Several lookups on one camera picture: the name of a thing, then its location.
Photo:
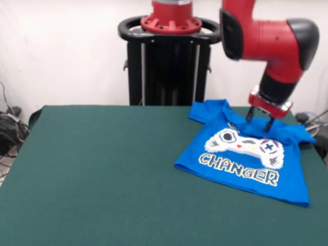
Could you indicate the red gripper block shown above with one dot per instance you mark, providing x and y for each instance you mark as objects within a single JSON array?
[{"x": 266, "y": 107}]

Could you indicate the blue printed T-shirt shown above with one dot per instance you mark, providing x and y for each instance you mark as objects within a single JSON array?
[{"x": 230, "y": 179}]

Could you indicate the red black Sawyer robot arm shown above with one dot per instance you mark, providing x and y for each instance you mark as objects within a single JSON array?
[{"x": 269, "y": 38}]

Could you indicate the dark green table cloth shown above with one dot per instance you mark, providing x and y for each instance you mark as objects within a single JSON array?
[{"x": 77, "y": 192}]

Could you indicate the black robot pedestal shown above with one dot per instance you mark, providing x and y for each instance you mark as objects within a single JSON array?
[{"x": 166, "y": 71}]

